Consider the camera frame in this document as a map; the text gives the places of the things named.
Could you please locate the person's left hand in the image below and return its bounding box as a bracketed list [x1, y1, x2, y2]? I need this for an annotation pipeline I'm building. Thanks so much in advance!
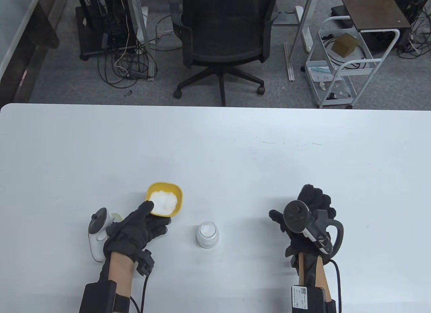
[103, 200, 171, 261]

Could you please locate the person's right hand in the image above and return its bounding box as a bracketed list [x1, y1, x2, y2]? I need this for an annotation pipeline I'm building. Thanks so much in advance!
[269, 184, 337, 258]

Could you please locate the white salt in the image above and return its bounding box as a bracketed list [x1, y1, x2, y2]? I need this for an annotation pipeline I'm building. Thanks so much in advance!
[149, 190, 178, 213]

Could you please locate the yellow bowl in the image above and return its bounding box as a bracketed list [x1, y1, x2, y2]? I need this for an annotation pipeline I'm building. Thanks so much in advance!
[145, 182, 183, 218]

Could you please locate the small clear glass jar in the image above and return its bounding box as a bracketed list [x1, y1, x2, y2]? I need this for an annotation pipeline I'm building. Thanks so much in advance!
[196, 221, 220, 249]

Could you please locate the person's right forearm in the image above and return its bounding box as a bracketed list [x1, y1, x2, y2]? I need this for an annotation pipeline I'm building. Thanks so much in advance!
[296, 252, 337, 313]

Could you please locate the person's left forearm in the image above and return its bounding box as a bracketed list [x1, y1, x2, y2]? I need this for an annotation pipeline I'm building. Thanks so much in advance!
[101, 252, 138, 296]

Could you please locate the black labelled forearm pack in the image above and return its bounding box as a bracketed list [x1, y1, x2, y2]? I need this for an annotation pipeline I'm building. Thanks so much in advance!
[290, 284, 337, 313]

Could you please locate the black forearm battery pack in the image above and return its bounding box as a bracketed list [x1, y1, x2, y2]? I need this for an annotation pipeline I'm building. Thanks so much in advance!
[79, 281, 130, 313]

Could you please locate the grey and white tracking controller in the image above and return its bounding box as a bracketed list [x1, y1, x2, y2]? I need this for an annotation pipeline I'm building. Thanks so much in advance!
[88, 208, 118, 263]
[284, 199, 344, 254]

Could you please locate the white utility cart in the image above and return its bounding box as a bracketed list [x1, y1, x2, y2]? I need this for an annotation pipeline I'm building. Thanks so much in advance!
[305, 16, 400, 109]

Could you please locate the brown cardboard box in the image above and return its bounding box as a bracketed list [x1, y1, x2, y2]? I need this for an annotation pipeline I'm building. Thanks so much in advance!
[331, 33, 358, 58]

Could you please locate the grey metal desk leg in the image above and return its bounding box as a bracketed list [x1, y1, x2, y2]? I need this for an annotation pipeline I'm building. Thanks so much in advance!
[284, 0, 315, 82]

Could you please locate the black mesh office chair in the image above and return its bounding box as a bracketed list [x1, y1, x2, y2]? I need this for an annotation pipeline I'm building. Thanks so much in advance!
[168, 0, 281, 107]

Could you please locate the brown wooden side tabletop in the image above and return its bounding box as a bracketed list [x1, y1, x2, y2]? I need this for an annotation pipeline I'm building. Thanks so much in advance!
[337, 0, 412, 32]

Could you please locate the dark brown wooden furniture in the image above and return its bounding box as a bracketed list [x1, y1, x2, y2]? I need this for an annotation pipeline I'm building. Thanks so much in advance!
[0, 0, 73, 106]

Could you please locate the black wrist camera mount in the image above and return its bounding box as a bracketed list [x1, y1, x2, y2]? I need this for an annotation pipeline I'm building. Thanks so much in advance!
[136, 250, 155, 276]

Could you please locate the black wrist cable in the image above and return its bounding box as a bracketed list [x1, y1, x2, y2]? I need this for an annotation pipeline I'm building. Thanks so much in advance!
[130, 274, 150, 313]
[328, 259, 342, 313]

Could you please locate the tangle of black floor cables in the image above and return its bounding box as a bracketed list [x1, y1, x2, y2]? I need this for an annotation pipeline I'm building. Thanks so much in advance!
[98, 40, 159, 89]

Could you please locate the grey metal frame leg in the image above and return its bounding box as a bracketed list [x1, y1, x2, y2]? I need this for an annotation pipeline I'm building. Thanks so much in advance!
[128, 0, 158, 82]

